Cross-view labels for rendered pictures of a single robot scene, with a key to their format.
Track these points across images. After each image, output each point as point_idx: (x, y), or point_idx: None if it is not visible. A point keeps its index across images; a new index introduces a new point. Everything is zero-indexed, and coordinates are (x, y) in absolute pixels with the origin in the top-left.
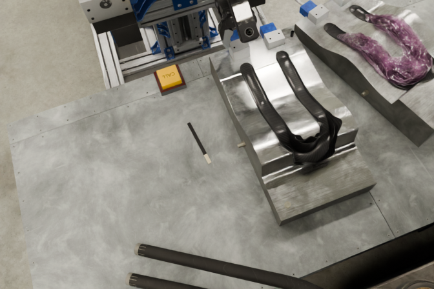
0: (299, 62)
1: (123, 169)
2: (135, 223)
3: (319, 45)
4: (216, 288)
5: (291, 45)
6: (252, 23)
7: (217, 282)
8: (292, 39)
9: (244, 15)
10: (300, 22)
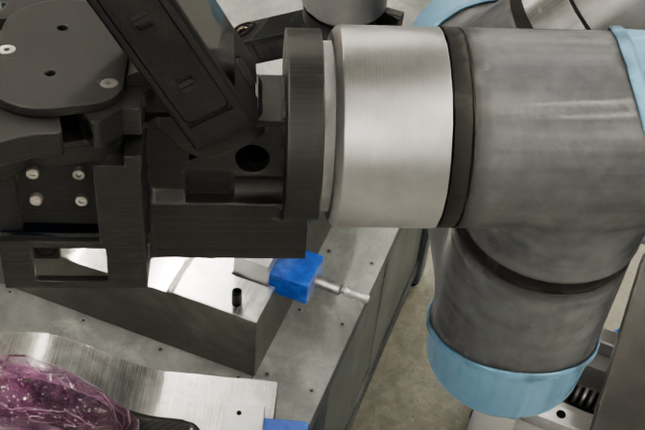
0: (158, 262)
1: None
2: None
3: (164, 371)
4: None
5: (213, 280)
6: (250, 37)
7: None
8: (227, 296)
9: (277, 25)
10: (266, 394)
